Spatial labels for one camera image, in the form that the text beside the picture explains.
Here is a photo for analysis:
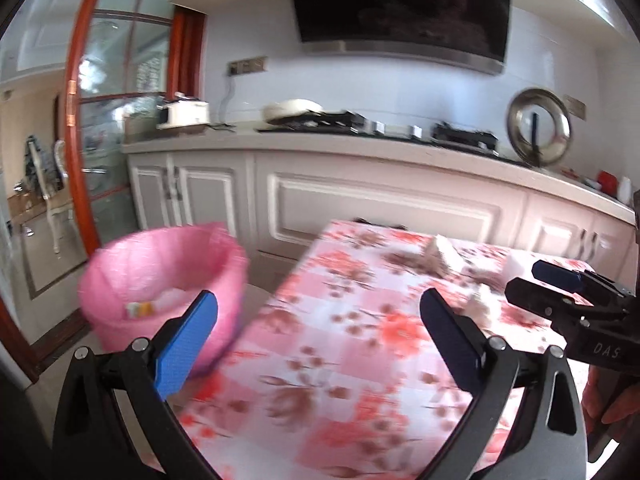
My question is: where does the white tissue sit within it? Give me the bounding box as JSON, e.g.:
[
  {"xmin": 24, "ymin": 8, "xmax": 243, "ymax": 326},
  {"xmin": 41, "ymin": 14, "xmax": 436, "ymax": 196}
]
[{"xmin": 463, "ymin": 284, "xmax": 501, "ymax": 330}]

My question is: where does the yellow sponge with white top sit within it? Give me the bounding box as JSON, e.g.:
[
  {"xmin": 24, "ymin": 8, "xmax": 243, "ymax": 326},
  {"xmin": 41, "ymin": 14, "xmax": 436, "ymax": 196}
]
[{"xmin": 125, "ymin": 301, "xmax": 154, "ymax": 320}]

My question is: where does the long white foam block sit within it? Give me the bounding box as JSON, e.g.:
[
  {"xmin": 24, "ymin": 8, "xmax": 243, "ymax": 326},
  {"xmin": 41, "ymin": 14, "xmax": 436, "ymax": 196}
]
[{"xmin": 151, "ymin": 287, "xmax": 200, "ymax": 313}]

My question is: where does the pink lined trash bin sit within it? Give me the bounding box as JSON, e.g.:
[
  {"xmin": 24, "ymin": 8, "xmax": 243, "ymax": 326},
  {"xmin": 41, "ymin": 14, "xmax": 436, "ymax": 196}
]
[{"xmin": 78, "ymin": 223, "xmax": 248, "ymax": 375}]

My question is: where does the white kitchen cabinet counter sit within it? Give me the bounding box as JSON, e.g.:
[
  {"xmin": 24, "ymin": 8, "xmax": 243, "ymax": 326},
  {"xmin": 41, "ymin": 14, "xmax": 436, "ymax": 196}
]
[{"xmin": 124, "ymin": 128, "xmax": 638, "ymax": 289}]

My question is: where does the person's right hand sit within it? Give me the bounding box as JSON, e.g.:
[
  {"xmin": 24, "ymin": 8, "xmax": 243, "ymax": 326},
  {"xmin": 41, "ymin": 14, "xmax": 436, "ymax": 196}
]
[{"xmin": 582, "ymin": 365, "xmax": 640, "ymax": 443}]

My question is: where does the white bottle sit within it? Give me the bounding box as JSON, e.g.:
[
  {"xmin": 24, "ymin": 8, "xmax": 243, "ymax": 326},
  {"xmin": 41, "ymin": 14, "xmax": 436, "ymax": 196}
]
[{"xmin": 617, "ymin": 176, "xmax": 634, "ymax": 206}]

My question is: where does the red container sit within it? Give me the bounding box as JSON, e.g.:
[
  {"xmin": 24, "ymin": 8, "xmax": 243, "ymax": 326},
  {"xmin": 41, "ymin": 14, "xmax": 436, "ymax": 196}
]
[{"xmin": 597, "ymin": 171, "xmax": 618, "ymax": 197}]

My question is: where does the white patterned paper box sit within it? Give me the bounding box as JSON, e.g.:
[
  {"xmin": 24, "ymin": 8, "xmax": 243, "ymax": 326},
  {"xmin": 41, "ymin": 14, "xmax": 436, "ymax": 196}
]
[{"xmin": 422, "ymin": 235, "xmax": 466, "ymax": 278}]

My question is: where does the round steel pot lid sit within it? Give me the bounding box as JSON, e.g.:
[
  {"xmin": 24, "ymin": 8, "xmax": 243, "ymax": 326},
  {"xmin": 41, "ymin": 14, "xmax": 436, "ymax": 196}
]
[{"xmin": 506, "ymin": 88, "xmax": 574, "ymax": 168}]

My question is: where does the pink floral tablecloth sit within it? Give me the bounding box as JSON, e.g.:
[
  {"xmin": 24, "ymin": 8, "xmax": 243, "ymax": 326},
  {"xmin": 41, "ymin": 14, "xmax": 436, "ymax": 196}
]
[{"xmin": 178, "ymin": 221, "xmax": 563, "ymax": 479}]

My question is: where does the black range hood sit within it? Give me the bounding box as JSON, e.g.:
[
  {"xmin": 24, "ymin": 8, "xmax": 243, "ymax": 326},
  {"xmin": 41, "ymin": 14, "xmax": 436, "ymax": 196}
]
[{"xmin": 293, "ymin": 0, "xmax": 511, "ymax": 75}]

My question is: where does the black gas stove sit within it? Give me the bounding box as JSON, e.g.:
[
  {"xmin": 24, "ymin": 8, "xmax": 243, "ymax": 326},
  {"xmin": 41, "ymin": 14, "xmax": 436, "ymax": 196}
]
[{"xmin": 258, "ymin": 110, "xmax": 499, "ymax": 157}]

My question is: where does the white countertop appliance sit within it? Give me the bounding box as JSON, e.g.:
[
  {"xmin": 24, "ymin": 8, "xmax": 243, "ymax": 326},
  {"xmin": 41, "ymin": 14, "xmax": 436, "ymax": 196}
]
[{"xmin": 156, "ymin": 92, "xmax": 209, "ymax": 129}]

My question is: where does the cream flat appliance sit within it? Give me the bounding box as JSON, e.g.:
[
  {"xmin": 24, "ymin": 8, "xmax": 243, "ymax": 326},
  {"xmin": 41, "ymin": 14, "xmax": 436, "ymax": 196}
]
[{"xmin": 262, "ymin": 99, "xmax": 323, "ymax": 124}]

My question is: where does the red framed glass door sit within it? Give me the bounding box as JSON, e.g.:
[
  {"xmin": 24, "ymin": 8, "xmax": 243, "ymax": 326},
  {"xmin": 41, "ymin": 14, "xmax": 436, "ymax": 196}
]
[{"xmin": 0, "ymin": 0, "xmax": 208, "ymax": 380}]

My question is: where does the wall power socket strip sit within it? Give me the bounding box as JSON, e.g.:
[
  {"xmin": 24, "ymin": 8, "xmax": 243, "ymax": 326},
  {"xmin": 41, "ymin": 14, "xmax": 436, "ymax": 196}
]
[{"xmin": 228, "ymin": 56, "xmax": 268, "ymax": 77}]

